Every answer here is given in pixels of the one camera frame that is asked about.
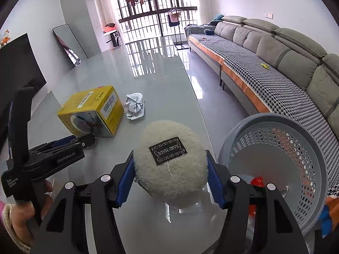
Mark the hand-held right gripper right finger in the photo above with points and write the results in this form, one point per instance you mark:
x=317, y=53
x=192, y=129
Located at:
x=215, y=182

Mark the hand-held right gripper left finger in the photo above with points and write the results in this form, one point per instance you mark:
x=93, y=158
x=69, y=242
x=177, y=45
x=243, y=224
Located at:
x=124, y=182

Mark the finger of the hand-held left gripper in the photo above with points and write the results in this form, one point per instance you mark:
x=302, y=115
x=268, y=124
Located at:
x=82, y=142
x=63, y=139

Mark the yellow cardboard box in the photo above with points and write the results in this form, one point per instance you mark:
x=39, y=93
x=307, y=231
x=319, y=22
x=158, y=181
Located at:
x=90, y=111

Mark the red plastic bag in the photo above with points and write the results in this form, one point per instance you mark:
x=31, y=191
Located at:
x=257, y=182

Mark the white plush pouch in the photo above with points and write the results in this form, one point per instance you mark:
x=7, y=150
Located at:
x=169, y=174

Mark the white paper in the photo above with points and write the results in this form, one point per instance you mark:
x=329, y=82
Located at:
x=135, y=105

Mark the blue-grey perforated plastic basket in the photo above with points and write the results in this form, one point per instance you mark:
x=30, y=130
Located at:
x=304, y=137

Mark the person's left hand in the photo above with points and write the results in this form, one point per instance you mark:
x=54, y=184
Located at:
x=22, y=217

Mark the black television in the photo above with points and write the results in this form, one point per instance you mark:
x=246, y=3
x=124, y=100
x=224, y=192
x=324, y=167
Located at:
x=18, y=71

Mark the white braided wristband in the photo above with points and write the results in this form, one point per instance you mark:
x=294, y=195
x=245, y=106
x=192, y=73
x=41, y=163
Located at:
x=8, y=222

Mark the standing floor mirror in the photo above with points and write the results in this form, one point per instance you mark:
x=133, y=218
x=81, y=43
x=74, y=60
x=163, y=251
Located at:
x=68, y=42

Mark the small plush toy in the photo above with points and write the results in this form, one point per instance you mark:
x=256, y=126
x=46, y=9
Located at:
x=5, y=38

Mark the small table with orange item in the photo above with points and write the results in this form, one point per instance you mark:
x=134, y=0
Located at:
x=110, y=29

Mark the houndstooth sofa cover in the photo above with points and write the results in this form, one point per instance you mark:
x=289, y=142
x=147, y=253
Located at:
x=251, y=63

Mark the barred balcony window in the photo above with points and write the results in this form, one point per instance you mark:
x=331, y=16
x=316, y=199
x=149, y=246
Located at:
x=148, y=18

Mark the dark blue pillow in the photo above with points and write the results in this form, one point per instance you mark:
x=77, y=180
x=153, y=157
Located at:
x=208, y=32

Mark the grey sofa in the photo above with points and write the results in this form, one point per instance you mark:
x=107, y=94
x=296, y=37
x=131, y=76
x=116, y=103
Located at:
x=291, y=50

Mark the clothes stand with pink garment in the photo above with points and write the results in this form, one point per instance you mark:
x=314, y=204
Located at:
x=174, y=17

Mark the teal cushion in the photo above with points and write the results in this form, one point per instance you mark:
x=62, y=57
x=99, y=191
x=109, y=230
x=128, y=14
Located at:
x=218, y=17

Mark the white wall socket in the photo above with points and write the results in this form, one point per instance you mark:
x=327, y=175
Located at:
x=268, y=15

